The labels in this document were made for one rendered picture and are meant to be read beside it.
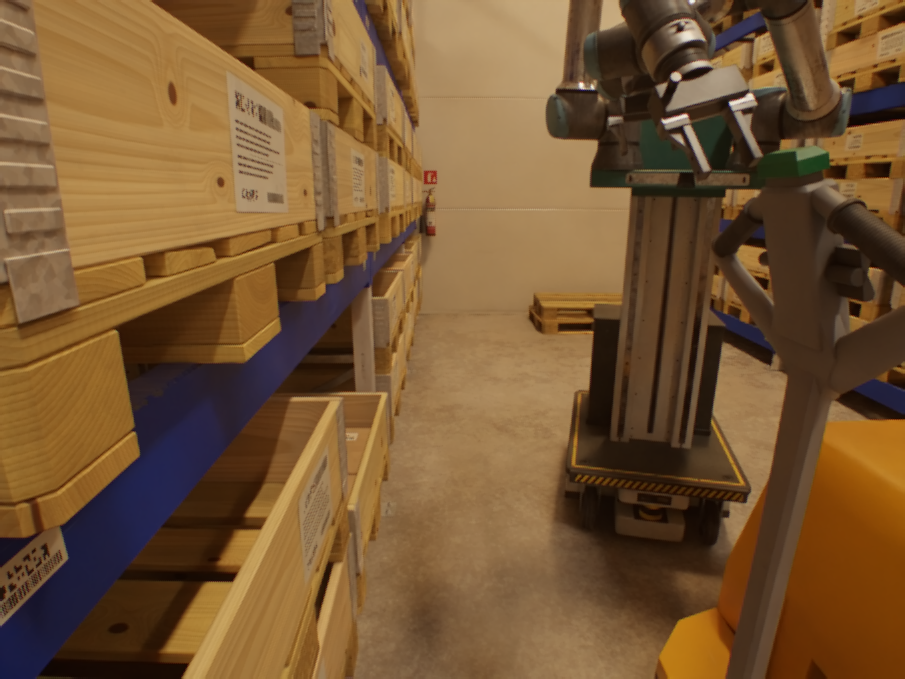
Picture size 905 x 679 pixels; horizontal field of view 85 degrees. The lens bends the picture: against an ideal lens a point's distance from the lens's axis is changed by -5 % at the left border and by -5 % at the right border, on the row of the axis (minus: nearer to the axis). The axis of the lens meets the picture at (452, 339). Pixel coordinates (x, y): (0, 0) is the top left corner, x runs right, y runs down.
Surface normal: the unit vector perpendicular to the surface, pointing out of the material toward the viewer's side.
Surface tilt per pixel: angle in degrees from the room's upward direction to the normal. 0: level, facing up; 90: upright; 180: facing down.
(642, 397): 90
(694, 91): 62
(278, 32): 90
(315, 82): 90
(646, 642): 0
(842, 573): 74
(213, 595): 0
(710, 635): 22
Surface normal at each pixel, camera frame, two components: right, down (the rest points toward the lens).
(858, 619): -0.96, -0.26
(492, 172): 0.02, 0.26
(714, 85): -0.12, -0.22
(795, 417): -1.00, 0.00
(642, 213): -0.26, 0.26
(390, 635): 0.00, -0.96
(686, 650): -0.37, -0.89
